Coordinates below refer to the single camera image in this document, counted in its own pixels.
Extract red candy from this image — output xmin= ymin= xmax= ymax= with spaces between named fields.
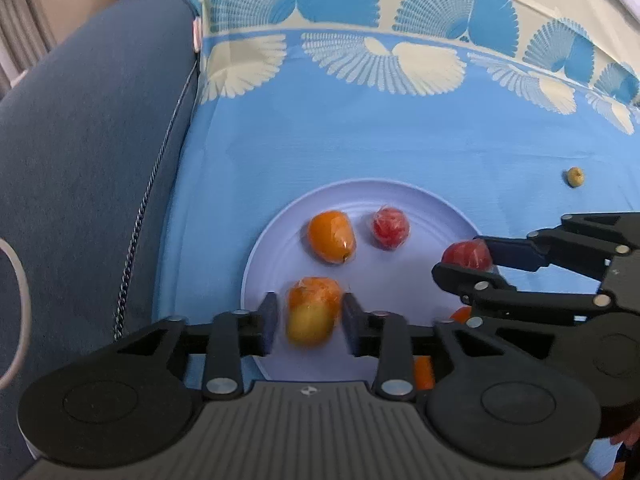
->
xmin=441 ymin=240 xmax=493 ymax=273
xmin=371 ymin=206 xmax=411 ymax=251

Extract plastic-wrapped orange kumquat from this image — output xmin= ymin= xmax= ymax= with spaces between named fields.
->
xmin=306 ymin=210 xmax=357 ymax=265

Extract light blue plastic plate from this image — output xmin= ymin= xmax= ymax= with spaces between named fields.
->
xmin=240 ymin=178 xmax=501 ymax=382

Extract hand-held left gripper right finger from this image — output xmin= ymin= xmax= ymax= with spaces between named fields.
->
xmin=341 ymin=292 xmax=512 ymax=401

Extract plastic-wrapped yellow-orange fruit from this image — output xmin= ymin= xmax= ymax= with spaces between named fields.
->
xmin=285 ymin=276 xmax=346 ymax=346

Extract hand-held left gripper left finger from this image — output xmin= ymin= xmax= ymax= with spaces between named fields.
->
xmin=112 ymin=291 xmax=279 ymax=401

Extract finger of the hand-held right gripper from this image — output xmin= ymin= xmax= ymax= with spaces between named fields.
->
xmin=472 ymin=211 xmax=640 ymax=282
xmin=431 ymin=261 xmax=640 ymax=317

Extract white cable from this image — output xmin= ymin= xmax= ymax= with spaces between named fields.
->
xmin=0 ymin=238 xmax=32 ymax=391

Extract blue fan-printed bedsheet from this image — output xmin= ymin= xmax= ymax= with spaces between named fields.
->
xmin=150 ymin=0 xmax=640 ymax=480

